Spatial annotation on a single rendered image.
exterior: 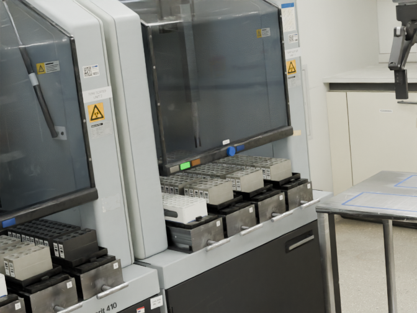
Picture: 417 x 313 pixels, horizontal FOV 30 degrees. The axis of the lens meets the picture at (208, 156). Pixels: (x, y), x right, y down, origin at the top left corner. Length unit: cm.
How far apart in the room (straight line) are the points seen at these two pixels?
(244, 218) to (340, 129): 240
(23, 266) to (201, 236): 57
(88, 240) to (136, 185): 23
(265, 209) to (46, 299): 85
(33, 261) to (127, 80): 57
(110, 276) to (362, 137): 284
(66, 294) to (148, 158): 48
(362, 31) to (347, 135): 75
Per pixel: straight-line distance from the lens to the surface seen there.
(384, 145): 464
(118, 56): 219
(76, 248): 212
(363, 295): 382
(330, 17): 485
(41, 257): 206
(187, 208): 232
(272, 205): 255
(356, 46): 508
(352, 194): 246
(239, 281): 248
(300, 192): 266
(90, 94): 212
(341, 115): 476
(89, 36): 213
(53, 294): 201
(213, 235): 236
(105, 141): 216
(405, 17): 187
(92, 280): 207
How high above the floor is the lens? 148
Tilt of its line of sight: 12 degrees down
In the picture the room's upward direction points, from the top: 6 degrees counter-clockwise
